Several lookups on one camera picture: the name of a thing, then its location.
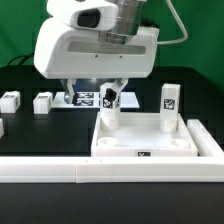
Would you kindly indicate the white L-shaped obstacle fence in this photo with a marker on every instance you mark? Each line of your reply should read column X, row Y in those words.
column 208, row 166

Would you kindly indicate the white block at left edge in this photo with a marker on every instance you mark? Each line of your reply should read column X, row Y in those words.
column 1, row 128

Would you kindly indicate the white square table top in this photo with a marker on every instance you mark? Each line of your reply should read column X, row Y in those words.
column 139, row 135

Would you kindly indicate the white marker base plate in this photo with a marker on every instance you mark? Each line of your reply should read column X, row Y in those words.
column 92, row 100

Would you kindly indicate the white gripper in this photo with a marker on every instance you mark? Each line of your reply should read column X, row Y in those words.
column 95, row 39

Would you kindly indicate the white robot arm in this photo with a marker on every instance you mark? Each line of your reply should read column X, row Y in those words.
column 95, row 39

